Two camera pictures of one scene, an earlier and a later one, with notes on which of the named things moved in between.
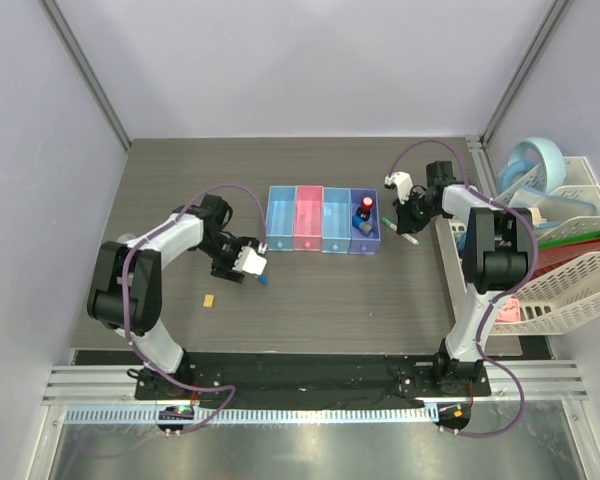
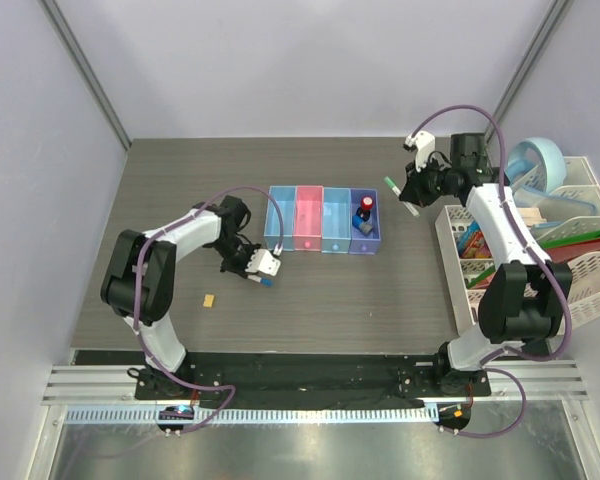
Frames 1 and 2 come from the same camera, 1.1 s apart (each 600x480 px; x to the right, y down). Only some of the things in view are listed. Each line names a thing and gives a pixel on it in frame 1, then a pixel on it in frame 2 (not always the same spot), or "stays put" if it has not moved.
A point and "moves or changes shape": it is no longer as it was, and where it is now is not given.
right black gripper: [405, 223] to [413, 191]
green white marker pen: [394, 227] moves or changes shape
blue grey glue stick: [359, 223] stays put
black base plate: [420, 375] stays put
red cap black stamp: [364, 211] stays put
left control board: [179, 412] stays put
